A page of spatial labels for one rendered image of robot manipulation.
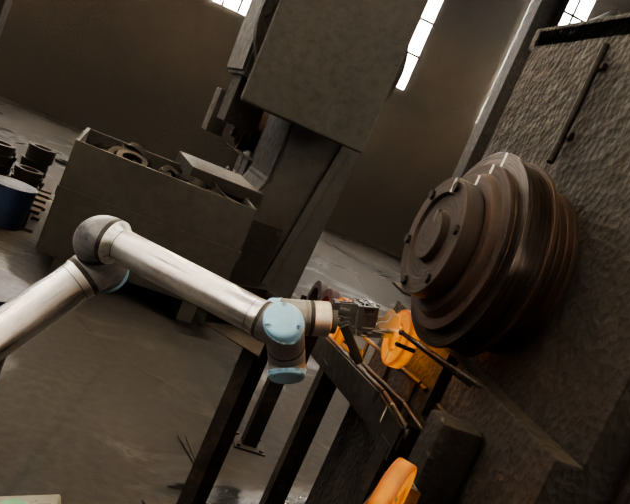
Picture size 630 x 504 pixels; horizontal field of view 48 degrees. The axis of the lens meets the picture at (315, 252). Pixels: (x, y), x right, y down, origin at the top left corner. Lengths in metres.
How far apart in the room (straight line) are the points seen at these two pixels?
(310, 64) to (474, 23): 8.47
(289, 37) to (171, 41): 7.50
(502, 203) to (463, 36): 10.88
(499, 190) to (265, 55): 2.67
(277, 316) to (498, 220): 0.51
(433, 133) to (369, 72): 7.99
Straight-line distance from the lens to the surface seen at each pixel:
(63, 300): 1.88
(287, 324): 1.55
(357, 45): 4.21
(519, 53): 8.84
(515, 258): 1.43
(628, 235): 1.45
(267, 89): 4.06
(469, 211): 1.50
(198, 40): 11.51
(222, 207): 3.90
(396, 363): 1.82
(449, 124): 12.26
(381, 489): 1.16
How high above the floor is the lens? 1.19
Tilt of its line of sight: 8 degrees down
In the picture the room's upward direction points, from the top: 23 degrees clockwise
